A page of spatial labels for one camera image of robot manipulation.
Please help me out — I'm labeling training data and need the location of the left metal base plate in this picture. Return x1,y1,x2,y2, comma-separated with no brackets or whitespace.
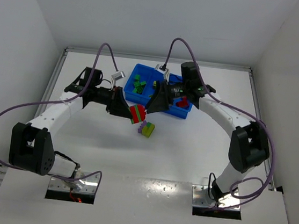
47,171,102,196

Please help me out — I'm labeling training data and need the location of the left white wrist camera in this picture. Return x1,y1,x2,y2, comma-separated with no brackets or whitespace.
111,71,126,84

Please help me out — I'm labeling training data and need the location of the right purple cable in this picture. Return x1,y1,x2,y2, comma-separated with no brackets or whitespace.
147,36,289,219

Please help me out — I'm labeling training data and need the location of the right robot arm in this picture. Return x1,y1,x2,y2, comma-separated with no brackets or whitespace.
145,61,269,202

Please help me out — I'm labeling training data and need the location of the blue divided sorting bin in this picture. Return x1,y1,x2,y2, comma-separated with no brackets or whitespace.
123,64,192,119

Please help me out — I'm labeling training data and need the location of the lime long lego brick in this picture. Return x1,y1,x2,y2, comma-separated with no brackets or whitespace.
142,126,155,138

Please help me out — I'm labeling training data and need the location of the metal base plate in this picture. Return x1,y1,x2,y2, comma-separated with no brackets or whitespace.
190,184,243,212
47,171,102,196

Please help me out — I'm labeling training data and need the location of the green four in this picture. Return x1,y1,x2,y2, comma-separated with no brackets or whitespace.
133,86,144,94

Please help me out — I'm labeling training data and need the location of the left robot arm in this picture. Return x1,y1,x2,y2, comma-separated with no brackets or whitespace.
8,67,132,181

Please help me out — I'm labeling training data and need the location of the red round lego piece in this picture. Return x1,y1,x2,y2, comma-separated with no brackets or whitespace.
176,97,189,109

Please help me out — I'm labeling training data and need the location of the green small lego brick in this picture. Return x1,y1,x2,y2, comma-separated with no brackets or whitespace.
134,74,141,82

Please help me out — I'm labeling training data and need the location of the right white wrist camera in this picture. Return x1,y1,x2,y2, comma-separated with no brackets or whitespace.
155,64,170,81

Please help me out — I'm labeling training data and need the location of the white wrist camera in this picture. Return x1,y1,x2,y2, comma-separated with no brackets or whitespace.
111,71,126,84
155,64,170,81

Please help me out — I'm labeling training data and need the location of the green number two lego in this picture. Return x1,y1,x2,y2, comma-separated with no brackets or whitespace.
133,81,146,88

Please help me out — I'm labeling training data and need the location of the green red lego stack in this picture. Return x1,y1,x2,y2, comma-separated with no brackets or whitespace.
129,104,147,124

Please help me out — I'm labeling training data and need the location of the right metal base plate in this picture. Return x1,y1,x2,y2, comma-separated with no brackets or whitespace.
190,184,243,212

